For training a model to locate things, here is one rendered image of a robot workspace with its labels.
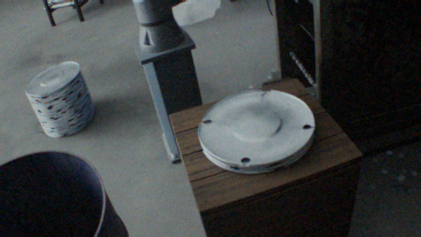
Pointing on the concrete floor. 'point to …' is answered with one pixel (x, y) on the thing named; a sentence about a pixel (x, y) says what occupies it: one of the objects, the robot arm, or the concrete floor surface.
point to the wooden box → (275, 181)
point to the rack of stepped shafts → (63, 6)
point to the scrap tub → (55, 197)
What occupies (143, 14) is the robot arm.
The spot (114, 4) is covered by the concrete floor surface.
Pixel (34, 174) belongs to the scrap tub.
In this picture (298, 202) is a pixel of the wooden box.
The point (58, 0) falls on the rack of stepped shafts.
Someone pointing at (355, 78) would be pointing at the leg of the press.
